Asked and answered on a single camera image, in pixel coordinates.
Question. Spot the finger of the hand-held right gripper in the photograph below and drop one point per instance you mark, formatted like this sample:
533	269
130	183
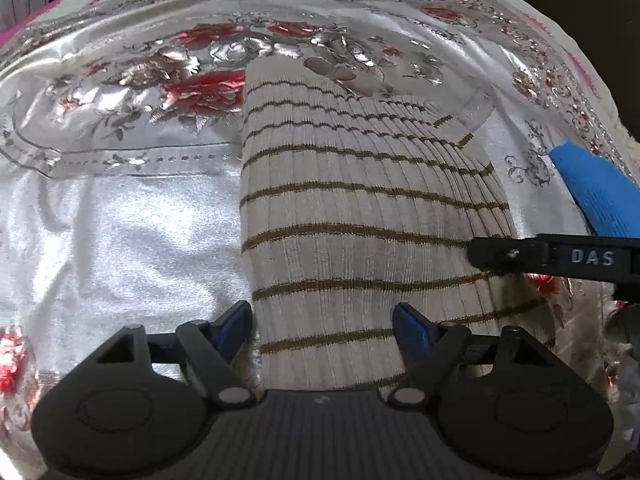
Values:
550	255
600	190

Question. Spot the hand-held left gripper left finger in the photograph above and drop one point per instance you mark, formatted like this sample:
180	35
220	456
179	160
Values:
235	322

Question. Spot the silver floral bedspread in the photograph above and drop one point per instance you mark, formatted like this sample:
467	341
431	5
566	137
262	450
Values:
125	235

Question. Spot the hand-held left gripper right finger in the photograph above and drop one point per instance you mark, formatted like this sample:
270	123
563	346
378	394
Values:
412	330

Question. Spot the beige brown-striped knit garment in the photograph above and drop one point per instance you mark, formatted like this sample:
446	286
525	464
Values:
350	210

